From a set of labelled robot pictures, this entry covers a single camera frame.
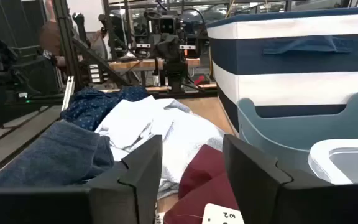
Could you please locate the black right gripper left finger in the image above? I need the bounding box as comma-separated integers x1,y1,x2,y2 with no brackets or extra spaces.
88,135,163,224

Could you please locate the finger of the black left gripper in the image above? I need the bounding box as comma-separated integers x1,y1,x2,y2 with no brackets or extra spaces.
157,34,171,62
170,34,185,62

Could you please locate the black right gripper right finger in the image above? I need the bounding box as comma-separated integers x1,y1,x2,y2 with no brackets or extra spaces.
223,134,293,224

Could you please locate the white cloth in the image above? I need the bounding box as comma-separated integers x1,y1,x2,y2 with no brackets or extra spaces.
95,95,175,153

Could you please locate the maroon cloth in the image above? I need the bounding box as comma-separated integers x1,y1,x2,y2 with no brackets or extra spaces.
163,144,245,224

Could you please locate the light grey heathered cloth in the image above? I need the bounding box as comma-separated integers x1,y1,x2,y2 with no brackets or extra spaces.
110,99,226,200

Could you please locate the navy dotted cloth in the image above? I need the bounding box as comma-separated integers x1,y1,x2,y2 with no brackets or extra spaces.
60,86,150,131

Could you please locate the dark blue cloth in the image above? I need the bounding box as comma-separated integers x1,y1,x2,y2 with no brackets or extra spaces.
0,120,115,189

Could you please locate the wooden background table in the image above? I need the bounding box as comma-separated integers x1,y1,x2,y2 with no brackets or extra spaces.
109,58,201,73

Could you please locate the teal plastic basket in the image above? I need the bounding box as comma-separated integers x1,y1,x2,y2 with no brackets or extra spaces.
237,91,358,184

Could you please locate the clear plastic container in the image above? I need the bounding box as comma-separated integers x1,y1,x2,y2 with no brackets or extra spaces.
308,138,358,186

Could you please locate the navy white striped fabric bin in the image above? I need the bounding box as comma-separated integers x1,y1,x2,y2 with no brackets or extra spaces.
206,6,358,133

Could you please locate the person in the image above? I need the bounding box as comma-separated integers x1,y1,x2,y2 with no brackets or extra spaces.
39,0,68,68

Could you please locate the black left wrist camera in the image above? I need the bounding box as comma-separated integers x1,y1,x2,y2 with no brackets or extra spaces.
159,16,177,34

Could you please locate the black aluminium frame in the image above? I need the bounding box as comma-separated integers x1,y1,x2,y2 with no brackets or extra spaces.
53,0,133,94

